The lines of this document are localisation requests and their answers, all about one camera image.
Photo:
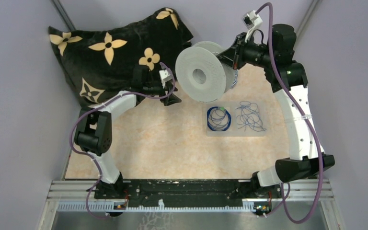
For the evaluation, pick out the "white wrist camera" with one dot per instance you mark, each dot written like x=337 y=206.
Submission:
x=165 y=76
x=252 y=21

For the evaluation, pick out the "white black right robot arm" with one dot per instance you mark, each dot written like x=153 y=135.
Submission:
x=289 y=84

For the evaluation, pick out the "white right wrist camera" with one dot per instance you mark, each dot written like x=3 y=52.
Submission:
x=252 y=21

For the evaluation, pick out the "clear plastic tray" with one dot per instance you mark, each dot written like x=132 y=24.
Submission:
x=236 y=119

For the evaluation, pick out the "black blanket with beige flowers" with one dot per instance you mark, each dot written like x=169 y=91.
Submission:
x=99 y=64

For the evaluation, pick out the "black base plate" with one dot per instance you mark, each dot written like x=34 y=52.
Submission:
x=185 y=193

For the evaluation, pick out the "white perforated cable spool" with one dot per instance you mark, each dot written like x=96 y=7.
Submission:
x=200 y=73

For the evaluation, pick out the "white slotted cable duct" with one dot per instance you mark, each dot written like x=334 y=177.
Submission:
x=113 y=207

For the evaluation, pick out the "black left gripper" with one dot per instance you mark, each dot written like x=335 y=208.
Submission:
x=170 y=99

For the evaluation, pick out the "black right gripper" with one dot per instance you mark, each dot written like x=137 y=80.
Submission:
x=233 y=56

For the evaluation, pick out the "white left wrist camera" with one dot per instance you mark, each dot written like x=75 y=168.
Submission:
x=165 y=76

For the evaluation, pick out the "aluminium rail frame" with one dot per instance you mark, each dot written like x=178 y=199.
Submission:
x=83 y=190

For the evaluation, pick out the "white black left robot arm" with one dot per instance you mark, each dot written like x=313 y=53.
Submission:
x=92 y=132

